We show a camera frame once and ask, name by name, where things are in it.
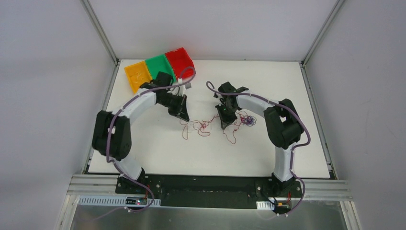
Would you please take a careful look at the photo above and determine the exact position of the red thin wire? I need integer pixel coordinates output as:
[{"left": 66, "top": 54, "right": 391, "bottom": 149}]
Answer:
[{"left": 180, "top": 109, "right": 251, "bottom": 145}]

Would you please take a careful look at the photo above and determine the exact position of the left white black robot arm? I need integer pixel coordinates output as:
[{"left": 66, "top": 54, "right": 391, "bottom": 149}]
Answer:
[{"left": 91, "top": 72, "right": 190, "bottom": 194}]

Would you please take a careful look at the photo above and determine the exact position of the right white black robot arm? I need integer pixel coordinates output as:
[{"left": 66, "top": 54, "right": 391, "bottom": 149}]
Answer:
[{"left": 214, "top": 82, "right": 304, "bottom": 196}]

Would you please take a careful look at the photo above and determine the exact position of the red plastic bin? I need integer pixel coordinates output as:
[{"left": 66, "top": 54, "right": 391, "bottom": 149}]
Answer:
[{"left": 165, "top": 47, "right": 194, "bottom": 79}]

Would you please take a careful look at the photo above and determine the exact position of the green plastic bin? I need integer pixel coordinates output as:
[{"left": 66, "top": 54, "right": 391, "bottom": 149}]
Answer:
[{"left": 145, "top": 54, "right": 177, "bottom": 83}]

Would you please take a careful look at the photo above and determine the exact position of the yellow plastic bin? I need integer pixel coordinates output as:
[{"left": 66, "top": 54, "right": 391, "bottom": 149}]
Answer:
[{"left": 124, "top": 61, "right": 153, "bottom": 93}]

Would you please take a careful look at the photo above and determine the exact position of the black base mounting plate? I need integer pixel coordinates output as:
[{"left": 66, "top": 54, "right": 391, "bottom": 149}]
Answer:
[{"left": 115, "top": 174, "right": 303, "bottom": 209}]

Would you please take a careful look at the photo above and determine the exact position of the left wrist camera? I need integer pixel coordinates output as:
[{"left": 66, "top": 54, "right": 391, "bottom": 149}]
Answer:
[{"left": 175, "top": 79, "right": 192, "bottom": 96}]

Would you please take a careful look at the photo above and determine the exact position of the blue purple thin wire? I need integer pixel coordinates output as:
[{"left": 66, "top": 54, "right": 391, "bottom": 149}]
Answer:
[{"left": 240, "top": 114, "right": 257, "bottom": 127}]

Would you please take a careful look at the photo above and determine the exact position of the aluminium front rail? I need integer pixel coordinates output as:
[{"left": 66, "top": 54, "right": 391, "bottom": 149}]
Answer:
[{"left": 67, "top": 174, "right": 353, "bottom": 201}]

